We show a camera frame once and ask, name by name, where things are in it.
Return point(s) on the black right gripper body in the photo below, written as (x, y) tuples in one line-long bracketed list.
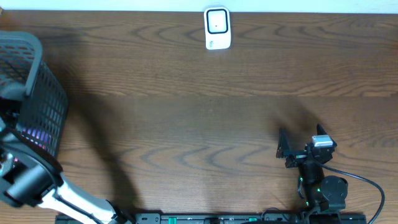
[(296, 158)]

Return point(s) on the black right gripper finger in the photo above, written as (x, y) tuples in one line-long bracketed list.
[(320, 130), (283, 148)]

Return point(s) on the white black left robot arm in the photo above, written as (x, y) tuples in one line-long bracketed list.
[(30, 175)]

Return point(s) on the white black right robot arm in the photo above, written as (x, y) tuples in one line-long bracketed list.
[(325, 193)]

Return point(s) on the grey plastic mesh basket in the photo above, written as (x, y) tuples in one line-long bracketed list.
[(25, 77)]

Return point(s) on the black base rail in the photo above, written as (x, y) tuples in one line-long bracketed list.
[(272, 217)]

